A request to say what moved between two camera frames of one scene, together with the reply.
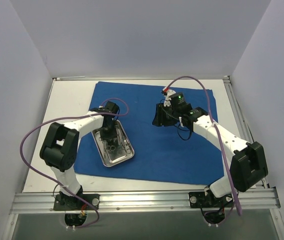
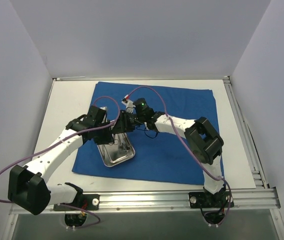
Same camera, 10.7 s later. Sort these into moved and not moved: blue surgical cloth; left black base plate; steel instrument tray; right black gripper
Moved: right black gripper
Not moved: blue surgical cloth; left black base plate; steel instrument tray
